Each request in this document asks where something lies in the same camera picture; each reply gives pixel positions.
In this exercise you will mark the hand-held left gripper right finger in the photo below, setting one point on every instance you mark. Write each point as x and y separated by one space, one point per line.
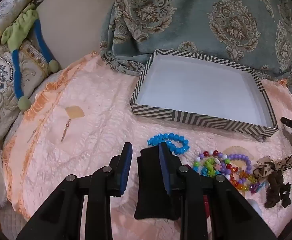
164 167

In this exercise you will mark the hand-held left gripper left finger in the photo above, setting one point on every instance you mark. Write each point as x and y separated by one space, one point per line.
127 167

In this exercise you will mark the black cloth pouch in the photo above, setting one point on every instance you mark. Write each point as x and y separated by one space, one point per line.
148 192

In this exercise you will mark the red glossy hair bow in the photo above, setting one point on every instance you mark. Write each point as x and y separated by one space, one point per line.
206 205

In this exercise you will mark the leopard bow brown scrunchie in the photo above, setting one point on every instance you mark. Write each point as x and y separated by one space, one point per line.
273 180

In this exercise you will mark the striped cardboard box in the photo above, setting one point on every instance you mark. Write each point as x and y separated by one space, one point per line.
198 92

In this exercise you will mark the pink quilted bedspread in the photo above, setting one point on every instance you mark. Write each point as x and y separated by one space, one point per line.
86 155

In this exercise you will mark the white quilted sheet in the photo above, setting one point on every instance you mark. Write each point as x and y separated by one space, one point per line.
8 220

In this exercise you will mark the teal patterned blanket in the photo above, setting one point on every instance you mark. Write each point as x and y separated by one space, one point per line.
210 17

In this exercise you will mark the floral embroidered cushion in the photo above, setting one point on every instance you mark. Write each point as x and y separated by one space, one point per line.
1 80

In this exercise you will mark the beige headboard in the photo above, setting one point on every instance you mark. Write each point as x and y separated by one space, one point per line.
73 17

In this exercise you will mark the green and blue plush toy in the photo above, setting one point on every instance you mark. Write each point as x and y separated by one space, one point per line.
18 27

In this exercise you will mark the cream bolster pillow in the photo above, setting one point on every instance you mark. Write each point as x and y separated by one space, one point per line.
6 7

